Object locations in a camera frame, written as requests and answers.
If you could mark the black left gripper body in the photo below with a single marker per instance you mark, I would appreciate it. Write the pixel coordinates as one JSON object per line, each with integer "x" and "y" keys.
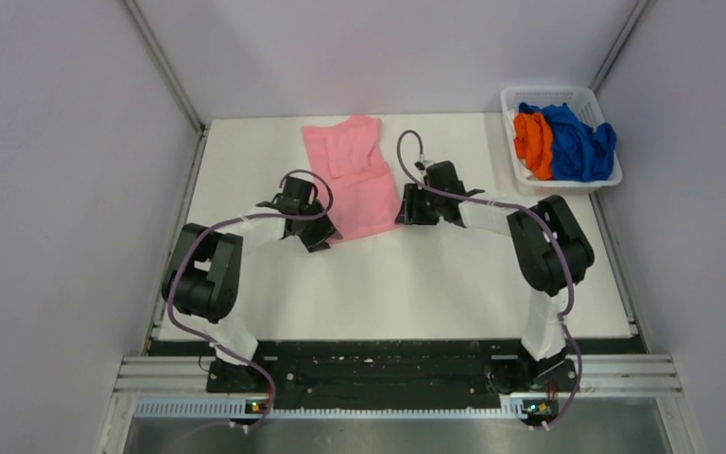
{"x": 313, "y": 232}

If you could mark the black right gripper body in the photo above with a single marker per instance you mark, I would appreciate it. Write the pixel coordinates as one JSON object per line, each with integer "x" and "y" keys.
{"x": 430, "y": 211}

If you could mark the pink t shirt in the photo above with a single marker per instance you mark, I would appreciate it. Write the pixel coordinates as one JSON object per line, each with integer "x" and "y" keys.
{"x": 348, "y": 157}

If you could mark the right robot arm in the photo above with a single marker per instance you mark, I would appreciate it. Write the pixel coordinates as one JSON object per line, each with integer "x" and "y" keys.
{"x": 551, "y": 249}

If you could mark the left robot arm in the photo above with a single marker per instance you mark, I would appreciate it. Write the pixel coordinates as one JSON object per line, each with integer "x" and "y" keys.
{"x": 202, "y": 280}

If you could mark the orange t shirt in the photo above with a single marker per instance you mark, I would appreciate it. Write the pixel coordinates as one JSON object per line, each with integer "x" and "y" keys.
{"x": 534, "y": 141}

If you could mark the blue t shirt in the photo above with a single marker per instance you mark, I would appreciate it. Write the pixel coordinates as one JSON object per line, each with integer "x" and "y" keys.
{"x": 581, "y": 153}

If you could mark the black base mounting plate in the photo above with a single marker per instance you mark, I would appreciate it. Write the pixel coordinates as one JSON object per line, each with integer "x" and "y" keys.
{"x": 381, "y": 374}

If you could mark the white plastic laundry basket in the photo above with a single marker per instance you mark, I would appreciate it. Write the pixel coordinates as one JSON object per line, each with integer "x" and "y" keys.
{"x": 582, "y": 101}

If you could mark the left aluminium corner post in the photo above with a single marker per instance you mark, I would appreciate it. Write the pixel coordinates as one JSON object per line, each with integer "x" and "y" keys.
{"x": 162, "y": 64}

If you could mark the aluminium corner post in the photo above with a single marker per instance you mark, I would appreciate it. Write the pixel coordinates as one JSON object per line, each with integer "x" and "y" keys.
{"x": 635, "y": 17}
{"x": 162, "y": 64}

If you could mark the aluminium frame rail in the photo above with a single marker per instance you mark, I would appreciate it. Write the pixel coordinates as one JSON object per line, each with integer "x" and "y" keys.
{"x": 626, "y": 376}

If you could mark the white slotted cable duct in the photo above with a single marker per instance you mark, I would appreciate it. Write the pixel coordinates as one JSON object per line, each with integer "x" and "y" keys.
{"x": 369, "y": 412}

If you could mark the right aluminium corner post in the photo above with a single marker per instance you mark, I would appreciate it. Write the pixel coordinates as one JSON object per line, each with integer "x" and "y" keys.
{"x": 635, "y": 17}

